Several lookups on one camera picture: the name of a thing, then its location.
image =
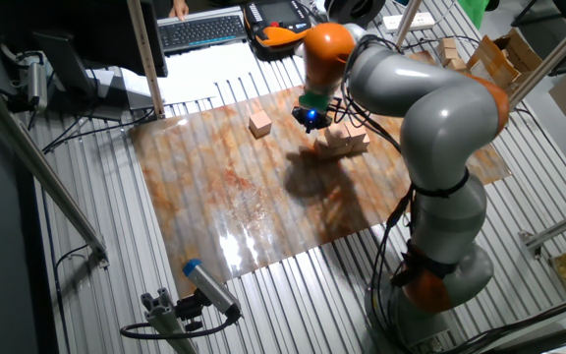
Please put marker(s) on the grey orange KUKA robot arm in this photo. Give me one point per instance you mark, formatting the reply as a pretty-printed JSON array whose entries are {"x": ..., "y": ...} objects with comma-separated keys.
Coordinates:
[{"x": 440, "y": 128}]

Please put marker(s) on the orange black teach pendant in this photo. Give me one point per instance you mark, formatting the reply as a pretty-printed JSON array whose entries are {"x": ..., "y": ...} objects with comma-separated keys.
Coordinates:
[{"x": 275, "y": 24}]

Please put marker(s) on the black computer keyboard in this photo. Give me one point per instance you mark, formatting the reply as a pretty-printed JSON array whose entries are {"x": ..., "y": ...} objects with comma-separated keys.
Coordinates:
[{"x": 202, "y": 32}]

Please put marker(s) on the person hand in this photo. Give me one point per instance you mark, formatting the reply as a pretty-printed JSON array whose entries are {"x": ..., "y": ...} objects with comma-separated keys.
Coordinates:
[{"x": 180, "y": 9}]

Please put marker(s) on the spare wooden block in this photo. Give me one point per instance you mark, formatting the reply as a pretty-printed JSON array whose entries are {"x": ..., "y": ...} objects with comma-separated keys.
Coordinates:
[
  {"x": 457, "y": 64},
  {"x": 447, "y": 49}
]

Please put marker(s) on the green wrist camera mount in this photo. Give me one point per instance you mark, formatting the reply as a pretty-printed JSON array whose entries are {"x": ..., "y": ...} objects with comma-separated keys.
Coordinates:
[{"x": 314, "y": 101}]

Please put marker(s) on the white paper sheet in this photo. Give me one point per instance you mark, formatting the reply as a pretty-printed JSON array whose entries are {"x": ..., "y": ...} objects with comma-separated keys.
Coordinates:
[
  {"x": 214, "y": 64},
  {"x": 187, "y": 93}
]

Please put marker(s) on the green cloth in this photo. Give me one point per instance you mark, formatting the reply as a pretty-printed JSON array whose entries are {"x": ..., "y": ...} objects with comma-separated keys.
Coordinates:
[{"x": 472, "y": 10}]

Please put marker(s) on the white power strip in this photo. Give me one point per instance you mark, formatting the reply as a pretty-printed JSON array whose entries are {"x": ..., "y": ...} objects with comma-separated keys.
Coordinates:
[{"x": 423, "y": 20}]

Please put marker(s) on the silver camera with blue cap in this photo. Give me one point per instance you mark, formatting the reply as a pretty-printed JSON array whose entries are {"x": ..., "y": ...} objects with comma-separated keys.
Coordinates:
[{"x": 209, "y": 287}]

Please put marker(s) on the orange marble pattern mat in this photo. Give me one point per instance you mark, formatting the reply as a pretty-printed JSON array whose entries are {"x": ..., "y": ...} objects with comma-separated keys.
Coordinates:
[{"x": 214, "y": 206}]

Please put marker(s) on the brown cardboard box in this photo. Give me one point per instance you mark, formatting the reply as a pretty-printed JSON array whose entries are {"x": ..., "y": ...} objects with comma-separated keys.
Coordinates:
[{"x": 501, "y": 59}]

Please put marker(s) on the aluminium profile camera mount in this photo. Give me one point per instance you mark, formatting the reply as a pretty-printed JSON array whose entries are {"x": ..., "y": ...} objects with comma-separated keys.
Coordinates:
[{"x": 165, "y": 319}]

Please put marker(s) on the grey monitor stand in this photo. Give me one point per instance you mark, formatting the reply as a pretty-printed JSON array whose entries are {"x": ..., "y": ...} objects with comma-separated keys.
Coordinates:
[{"x": 64, "y": 59}]

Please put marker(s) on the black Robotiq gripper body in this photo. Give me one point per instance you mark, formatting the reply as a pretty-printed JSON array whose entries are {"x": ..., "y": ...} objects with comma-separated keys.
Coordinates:
[{"x": 311, "y": 118}]

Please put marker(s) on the long aluminium frame rail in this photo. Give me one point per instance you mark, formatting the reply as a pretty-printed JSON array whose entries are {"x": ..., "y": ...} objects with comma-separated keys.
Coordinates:
[{"x": 32, "y": 157}]

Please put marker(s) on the aluminium upright post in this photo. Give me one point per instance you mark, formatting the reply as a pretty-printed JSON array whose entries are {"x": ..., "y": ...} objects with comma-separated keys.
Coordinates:
[{"x": 406, "y": 22}]

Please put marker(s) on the aluminium frame beam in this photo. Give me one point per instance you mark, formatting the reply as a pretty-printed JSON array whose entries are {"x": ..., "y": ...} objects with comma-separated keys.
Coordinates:
[
  {"x": 553, "y": 56},
  {"x": 558, "y": 226}
]

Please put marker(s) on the beige upright frame post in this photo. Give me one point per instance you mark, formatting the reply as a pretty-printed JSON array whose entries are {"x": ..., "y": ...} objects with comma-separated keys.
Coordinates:
[{"x": 145, "y": 59}]

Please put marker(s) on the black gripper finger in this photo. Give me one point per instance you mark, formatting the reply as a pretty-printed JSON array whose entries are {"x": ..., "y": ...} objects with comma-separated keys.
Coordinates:
[
  {"x": 328, "y": 118},
  {"x": 296, "y": 114}
]

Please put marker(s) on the black round spool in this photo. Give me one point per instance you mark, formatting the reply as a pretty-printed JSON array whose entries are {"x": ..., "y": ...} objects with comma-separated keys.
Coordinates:
[{"x": 356, "y": 9}]

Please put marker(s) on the black computer monitor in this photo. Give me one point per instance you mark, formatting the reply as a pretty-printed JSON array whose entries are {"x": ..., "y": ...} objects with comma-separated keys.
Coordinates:
[{"x": 91, "y": 29}]

